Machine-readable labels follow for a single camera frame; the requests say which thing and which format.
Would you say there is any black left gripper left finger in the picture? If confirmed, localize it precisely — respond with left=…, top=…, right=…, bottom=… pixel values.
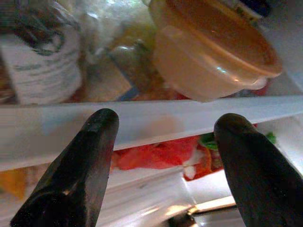
left=10, top=108, right=120, bottom=227

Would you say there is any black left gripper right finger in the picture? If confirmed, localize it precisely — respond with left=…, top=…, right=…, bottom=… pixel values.
left=214, top=113, right=303, bottom=227

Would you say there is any orange lidded plastic tub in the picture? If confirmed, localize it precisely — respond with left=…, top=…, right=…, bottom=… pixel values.
left=148, top=0, right=284, bottom=103

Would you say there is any white fridge drawer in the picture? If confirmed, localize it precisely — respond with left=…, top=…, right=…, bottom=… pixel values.
left=97, top=165, right=239, bottom=227

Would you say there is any white fridge shelf edge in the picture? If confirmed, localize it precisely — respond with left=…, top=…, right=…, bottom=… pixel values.
left=0, top=94, right=303, bottom=171

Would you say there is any yellow food item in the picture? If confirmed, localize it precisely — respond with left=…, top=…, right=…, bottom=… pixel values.
left=0, top=168, right=27, bottom=200

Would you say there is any red food package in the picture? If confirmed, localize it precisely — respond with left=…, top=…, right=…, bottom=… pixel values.
left=110, top=122, right=259, bottom=182

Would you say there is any tan cardboard box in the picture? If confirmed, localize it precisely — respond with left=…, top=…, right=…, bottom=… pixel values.
left=78, top=44, right=168, bottom=102

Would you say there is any white tub with green print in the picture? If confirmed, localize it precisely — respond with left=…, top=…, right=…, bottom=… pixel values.
left=0, top=1, right=83, bottom=105

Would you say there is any clear plastic bag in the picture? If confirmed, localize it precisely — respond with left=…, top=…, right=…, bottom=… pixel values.
left=77, top=0, right=157, bottom=62

